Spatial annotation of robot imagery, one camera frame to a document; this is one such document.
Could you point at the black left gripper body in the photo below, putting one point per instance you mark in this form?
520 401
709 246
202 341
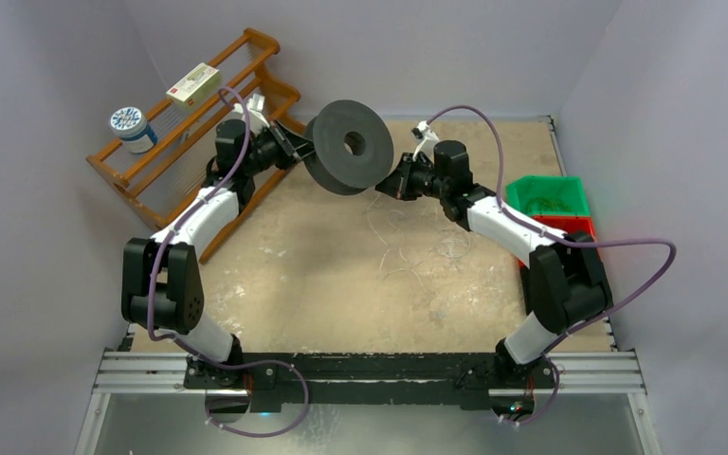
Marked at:
267 151

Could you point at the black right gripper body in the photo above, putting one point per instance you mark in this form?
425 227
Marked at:
404 181

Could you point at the black perforated cable spool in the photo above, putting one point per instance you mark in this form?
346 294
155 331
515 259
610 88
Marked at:
353 148

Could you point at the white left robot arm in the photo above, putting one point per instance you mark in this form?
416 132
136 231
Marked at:
161 285

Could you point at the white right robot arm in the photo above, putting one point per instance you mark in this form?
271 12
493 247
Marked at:
566 280

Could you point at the green white cardboard box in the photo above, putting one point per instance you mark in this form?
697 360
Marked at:
195 87

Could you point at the orange wooden rack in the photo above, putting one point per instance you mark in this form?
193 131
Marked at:
243 70

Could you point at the green plastic bin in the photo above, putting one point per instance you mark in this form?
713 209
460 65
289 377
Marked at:
548 195

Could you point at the blue white round jar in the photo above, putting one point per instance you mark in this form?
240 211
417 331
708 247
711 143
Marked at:
133 130

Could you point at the red plastic bin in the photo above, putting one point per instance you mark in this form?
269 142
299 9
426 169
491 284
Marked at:
570 224

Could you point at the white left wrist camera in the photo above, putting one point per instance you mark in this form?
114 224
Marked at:
253 114

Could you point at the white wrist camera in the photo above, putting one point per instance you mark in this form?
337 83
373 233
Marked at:
253 114
426 140

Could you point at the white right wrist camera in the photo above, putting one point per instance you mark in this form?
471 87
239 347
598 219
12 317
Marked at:
426 140

